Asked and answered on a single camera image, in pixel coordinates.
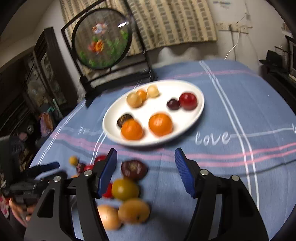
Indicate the dark framed painting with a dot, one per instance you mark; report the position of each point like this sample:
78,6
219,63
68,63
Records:
49,69

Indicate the person's left hand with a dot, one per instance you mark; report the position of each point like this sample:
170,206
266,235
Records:
18,209

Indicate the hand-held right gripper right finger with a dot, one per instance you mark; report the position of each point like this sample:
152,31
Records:
185,173

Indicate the wrinkled dark brown fruit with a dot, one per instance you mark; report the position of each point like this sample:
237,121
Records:
123,118

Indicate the blue striped tablecloth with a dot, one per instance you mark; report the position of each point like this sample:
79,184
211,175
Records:
219,104

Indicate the orange mandarin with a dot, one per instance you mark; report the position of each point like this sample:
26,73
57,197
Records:
131,129
160,124

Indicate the red cherry tomato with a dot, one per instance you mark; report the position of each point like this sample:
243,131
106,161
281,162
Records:
88,167
108,190

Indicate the round goldfish screen on stand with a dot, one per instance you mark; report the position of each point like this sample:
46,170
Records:
99,46

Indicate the white wall socket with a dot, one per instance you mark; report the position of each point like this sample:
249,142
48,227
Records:
222,25

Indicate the white power strip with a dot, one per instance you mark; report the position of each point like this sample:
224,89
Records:
238,27

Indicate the beige patterned curtain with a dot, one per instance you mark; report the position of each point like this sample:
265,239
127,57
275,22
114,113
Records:
173,23

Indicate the black hat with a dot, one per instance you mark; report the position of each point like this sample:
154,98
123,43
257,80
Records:
272,59

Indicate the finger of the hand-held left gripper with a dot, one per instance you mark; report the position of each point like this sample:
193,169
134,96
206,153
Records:
46,167
44,180

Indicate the smooth orange fruit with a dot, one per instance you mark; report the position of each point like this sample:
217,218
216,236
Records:
141,93
134,209

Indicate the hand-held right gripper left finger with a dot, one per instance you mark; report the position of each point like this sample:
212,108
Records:
107,171

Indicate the green and yellow citrus fruit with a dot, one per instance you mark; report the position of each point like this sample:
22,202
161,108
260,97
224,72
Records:
125,188

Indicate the large beige round fruit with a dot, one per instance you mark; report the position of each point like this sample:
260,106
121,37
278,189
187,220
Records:
108,216

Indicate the small yellow longan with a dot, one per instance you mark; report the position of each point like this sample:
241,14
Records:
73,160

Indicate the white oval plate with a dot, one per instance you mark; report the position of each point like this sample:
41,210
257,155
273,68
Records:
148,109

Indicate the red plum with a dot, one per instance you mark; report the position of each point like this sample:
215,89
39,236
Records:
100,158
187,100

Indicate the purple and orange bag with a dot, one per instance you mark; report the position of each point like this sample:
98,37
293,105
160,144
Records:
47,122

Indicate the black computer desk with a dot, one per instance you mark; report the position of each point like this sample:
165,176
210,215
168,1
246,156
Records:
282,78

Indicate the white fan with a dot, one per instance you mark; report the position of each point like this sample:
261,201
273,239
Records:
34,89

